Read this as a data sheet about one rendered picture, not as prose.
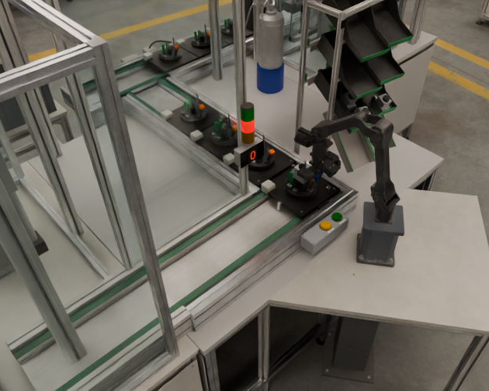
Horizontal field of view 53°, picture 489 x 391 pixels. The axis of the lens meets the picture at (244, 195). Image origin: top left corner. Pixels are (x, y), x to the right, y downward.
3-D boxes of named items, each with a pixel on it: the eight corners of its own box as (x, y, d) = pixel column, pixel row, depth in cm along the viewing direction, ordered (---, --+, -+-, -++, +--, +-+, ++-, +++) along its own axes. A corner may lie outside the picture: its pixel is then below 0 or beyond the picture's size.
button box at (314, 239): (347, 228, 200) (349, 217, 196) (313, 255, 190) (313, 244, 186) (334, 219, 204) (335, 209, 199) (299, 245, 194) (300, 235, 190)
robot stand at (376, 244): (393, 268, 190) (404, 233, 176) (355, 262, 192) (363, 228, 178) (393, 240, 200) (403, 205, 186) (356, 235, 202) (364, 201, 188)
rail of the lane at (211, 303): (355, 208, 214) (358, 190, 206) (195, 331, 172) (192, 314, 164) (345, 202, 217) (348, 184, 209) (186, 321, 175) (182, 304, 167)
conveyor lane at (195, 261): (337, 206, 215) (340, 190, 208) (185, 320, 175) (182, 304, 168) (290, 175, 230) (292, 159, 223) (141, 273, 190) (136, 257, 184)
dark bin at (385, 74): (402, 77, 199) (411, 65, 193) (378, 86, 195) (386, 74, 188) (364, 26, 207) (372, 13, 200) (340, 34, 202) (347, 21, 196)
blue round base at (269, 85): (289, 87, 287) (289, 64, 276) (269, 97, 279) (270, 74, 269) (270, 77, 295) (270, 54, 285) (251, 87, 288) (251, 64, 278)
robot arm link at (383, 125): (393, 119, 160) (376, 115, 164) (383, 129, 156) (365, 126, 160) (396, 197, 178) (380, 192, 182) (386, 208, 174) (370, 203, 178)
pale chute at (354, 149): (369, 162, 216) (376, 160, 212) (347, 173, 211) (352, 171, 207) (345, 103, 215) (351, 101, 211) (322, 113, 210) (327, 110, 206)
